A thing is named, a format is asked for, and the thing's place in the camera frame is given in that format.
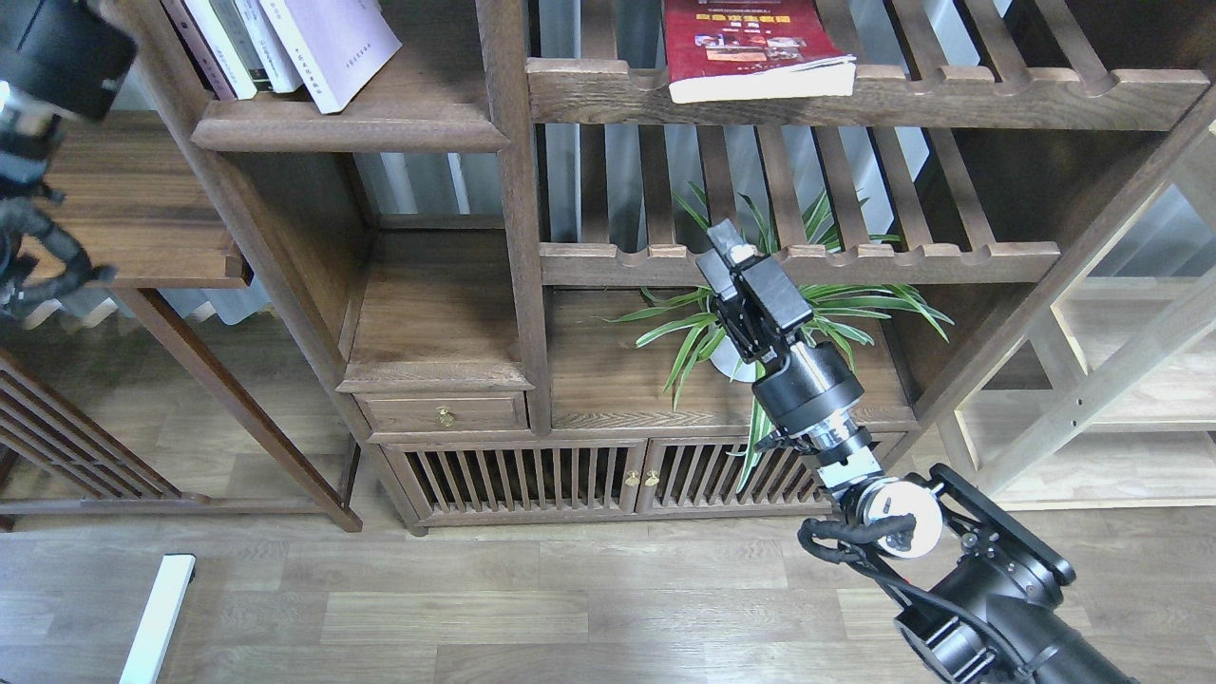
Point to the white book blue chinese title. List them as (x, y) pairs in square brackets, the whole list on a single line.
[(275, 59)]

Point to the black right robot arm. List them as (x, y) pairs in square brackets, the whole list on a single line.
[(978, 591)]

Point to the white plant pot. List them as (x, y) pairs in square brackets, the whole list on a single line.
[(727, 360)]

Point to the white lavender-edged book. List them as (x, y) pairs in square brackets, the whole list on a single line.
[(337, 46)]

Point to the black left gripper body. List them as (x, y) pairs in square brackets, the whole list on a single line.
[(64, 54)]

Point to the dark wooden bookshelf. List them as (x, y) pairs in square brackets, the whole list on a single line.
[(454, 252)]

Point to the green spider plant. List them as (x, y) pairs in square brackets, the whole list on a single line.
[(833, 305)]

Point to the white metal base leg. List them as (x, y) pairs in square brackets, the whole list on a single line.
[(159, 617)]

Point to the red cover book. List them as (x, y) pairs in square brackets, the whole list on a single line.
[(720, 51)]

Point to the upright books top left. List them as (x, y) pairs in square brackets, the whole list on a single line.
[(216, 36)]

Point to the light wooden shelf frame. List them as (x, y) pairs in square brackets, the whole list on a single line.
[(1112, 405)]

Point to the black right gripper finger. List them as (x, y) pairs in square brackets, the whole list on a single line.
[(730, 245), (718, 276)]

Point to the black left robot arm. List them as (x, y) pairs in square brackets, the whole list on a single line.
[(41, 260)]

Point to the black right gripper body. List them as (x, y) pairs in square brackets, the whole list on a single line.
[(807, 390)]

